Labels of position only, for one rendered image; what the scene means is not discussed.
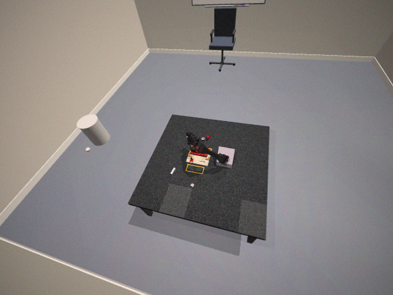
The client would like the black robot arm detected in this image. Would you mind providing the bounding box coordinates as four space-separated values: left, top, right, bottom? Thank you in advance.
186 131 229 164

